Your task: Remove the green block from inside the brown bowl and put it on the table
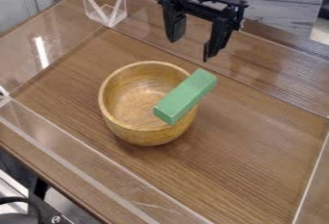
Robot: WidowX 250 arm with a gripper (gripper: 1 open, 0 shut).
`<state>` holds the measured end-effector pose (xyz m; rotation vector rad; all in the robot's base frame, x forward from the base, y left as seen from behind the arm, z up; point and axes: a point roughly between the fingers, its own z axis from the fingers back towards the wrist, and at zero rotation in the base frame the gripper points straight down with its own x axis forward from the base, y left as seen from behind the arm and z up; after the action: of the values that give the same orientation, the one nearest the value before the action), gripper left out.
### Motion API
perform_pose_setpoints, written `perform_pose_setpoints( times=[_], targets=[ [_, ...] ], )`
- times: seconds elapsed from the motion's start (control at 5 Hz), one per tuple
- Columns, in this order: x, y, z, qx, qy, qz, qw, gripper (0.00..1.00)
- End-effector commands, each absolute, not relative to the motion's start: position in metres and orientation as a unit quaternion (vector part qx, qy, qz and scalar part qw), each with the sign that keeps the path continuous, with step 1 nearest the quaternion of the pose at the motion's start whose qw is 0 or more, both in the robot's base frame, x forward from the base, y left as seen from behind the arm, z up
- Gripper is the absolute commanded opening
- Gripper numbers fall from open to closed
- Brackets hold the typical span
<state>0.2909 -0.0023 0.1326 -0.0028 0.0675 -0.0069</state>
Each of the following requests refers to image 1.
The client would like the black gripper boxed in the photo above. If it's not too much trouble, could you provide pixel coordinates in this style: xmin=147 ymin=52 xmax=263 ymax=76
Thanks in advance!
xmin=157 ymin=0 xmax=247 ymax=62

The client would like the green rectangular block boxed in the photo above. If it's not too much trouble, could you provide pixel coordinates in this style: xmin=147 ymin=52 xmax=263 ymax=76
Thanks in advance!
xmin=152 ymin=69 xmax=216 ymax=125

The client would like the brown wooden bowl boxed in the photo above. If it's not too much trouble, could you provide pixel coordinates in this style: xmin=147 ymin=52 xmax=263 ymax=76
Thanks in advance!
xmin=97 ymin=61 xmax=198 ymax=146

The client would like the black table leg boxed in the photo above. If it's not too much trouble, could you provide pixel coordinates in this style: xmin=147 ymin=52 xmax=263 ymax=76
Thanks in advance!
xmin=32 ymin=178 xmax=49 ymax=200

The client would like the clear acrylic tray wall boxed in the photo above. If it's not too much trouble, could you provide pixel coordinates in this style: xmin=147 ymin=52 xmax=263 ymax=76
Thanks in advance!
xmin=0 ymin=0 xmax=329 ymax=224

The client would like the black cable near floor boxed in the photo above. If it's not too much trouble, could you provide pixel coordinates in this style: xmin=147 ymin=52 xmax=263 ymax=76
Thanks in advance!
xmin=0 ymin=196 xmax=44 ymax=224

